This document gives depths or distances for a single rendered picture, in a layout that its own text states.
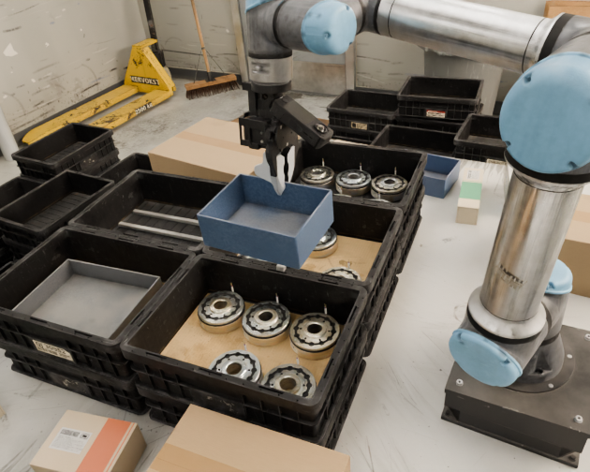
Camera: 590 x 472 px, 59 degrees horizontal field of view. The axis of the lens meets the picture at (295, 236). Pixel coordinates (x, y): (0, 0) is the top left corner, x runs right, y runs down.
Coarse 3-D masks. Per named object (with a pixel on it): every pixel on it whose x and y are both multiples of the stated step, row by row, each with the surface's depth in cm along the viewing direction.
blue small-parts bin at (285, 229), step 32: (224, 192) 99; (256, 192) 104; (288, 192) 100; (320, 192) 96; (224, 224) 91; (256, 224) 100; (288, 224) 99; (320, 224) 94; (256, 256) 92; (288, 256) 88
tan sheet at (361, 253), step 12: (348, 240) 134; (360, 240) 134; (336, 252) 131; (348, 252) 130; (360, 252) 130; (372, 252) 130; (312, 264) 128; (324, 264) 127; (336, 264) 127; (360, 264) 126; (372, 264) 126
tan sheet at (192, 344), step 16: (192, 320) 115; (176, 336) 112; (192, 336) 111; (208, 336) 111; (224, 336) 111; (240, 336) 110; (288, 336) 109; (176, 352) 108; (192, 352) 108; (208, 352) 107; (224, 352) 107; (256, 352) 106; (272, 352) 106; (288, 352) 106; (208, 368) 104; (272, 368) 103; (320, 368) 102
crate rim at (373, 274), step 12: (348, 204) 130; (360, 204) 129; (372, 204) 129; (396, 216) 124; (396, 228) 121; (384, 240) 117; (204, 252) 119; (216, 252) 118; (384, 252) 113; (264, 264) 113; (276, 264) 113; (324, 276) 108; (336, 276) 108; (372, 276) 107; (372, 288) 107
